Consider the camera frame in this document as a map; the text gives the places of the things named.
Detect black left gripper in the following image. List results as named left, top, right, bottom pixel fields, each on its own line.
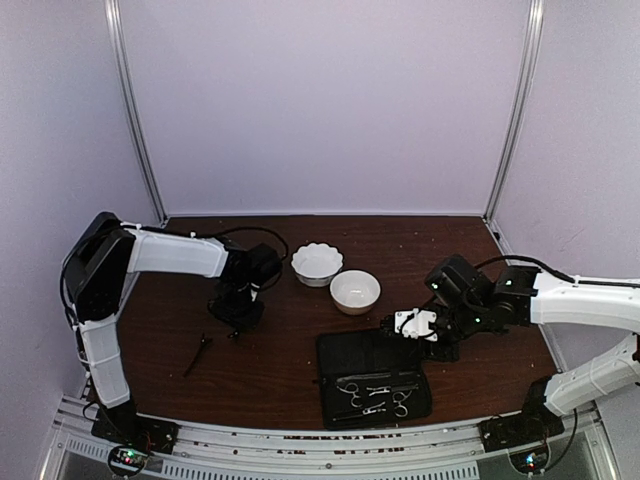
left=211, top=281, right=265, bottom=330

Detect silver thinning scissors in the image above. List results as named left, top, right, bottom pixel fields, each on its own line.
left=362, top=386, right=414, bottom=418

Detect black zip tool case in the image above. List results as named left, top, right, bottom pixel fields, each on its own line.
left=315, top=329, right=433, bottom=431

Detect silver pointed scissors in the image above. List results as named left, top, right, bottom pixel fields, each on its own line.
left=336, top=382, right=363, bottom=408

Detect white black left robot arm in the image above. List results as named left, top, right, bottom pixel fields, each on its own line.
left=59, top=212, right=288, bottom=444

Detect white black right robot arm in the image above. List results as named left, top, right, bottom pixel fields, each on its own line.
left=425, top=255, right=639, bottom=449

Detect white scalloped bowl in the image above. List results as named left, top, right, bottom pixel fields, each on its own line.
left=291, top=243, right=344, bottom=288

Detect white round bowl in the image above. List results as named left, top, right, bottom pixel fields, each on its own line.
left=329, top=270, right=381, bottom=316

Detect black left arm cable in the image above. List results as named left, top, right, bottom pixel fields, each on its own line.
left=214, top=227, right=291, bottom=291

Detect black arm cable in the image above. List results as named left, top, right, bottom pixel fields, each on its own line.
left=214, top=227, right=291, bottom=291
left=472, top=254, right=576, bottom=284

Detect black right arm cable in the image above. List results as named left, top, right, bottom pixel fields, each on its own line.
left=472, top=254, right=576, bottom=284

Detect aluminium front rail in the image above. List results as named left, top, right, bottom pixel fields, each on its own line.
left=35, top=396, right=622, bottom=479

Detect aluminium right corner post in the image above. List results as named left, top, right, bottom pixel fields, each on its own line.
left=483, top=0, right=545, bottom=225

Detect aluminium corner post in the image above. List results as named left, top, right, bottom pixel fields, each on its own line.
left=104, top=0, right=169, bottom=225
left=483, top=0, right=545, bottom=225

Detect aluminium left corner post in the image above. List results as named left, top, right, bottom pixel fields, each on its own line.
left=104, top=0, right=169, bottom=225

